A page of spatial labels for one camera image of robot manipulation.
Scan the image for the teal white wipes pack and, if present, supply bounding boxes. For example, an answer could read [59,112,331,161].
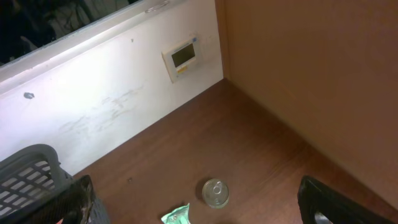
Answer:
[161,203,190,224]

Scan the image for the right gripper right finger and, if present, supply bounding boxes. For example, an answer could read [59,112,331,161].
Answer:
[297,175,394,224]

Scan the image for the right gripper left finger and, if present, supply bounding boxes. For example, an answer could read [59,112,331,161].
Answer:
[1,175,95,224]

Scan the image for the silver tin can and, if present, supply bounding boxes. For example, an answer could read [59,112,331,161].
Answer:
[202,179,229,209]

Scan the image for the white wall thermostat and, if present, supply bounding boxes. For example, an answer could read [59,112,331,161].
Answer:
[162,35,203,83]

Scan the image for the grey plastic basket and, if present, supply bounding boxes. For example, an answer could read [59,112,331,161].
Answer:
[1,144,110,224]

